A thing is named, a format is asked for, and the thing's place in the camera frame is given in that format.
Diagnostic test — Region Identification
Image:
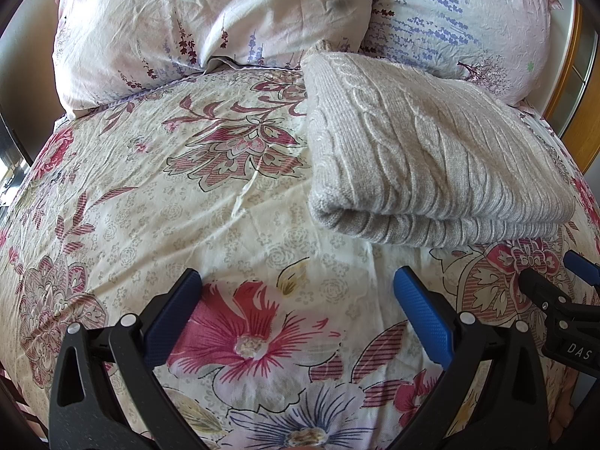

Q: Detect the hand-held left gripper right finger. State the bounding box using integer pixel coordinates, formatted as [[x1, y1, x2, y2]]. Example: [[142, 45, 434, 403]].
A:
[[384, 265, 550, 450]]

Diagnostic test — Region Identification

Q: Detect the beige cable-knit sweater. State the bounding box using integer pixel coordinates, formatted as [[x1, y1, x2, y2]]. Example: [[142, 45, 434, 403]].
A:
[[300, 40, 578, 249]]

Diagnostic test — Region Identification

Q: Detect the floral bed sheet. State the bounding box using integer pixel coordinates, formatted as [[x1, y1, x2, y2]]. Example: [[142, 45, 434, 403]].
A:
[[0, 63, 600, 450]]

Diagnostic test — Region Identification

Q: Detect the wooden headboard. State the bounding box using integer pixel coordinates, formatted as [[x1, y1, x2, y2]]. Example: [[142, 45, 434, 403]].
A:
[[545, 0, 600, 175]]

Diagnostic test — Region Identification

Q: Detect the dark bedside furniture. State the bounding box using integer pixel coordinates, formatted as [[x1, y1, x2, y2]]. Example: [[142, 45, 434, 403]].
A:
[[0, 112, 32, 209]]

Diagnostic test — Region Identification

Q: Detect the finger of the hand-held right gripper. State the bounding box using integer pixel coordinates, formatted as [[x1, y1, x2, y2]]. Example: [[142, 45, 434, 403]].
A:
[[517, 267, 570, 312], [564, 250, 600, 291]]

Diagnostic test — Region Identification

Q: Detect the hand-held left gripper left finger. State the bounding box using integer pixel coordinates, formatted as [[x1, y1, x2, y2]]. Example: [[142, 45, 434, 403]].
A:
[[48, 268, 212, 450]]

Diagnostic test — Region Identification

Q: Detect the person's right forearm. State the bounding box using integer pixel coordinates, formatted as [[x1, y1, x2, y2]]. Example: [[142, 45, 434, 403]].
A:
[[553, 369, 580, 441]]

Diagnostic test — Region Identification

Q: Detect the pink sprig-print pillow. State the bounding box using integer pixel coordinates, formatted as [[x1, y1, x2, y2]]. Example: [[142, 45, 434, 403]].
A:
[[52, 0, 374, 121]]

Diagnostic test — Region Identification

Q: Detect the white lavender-print pillow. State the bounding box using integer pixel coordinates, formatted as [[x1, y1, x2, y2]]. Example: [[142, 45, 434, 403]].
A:
[[358, 0, 564, 107]]

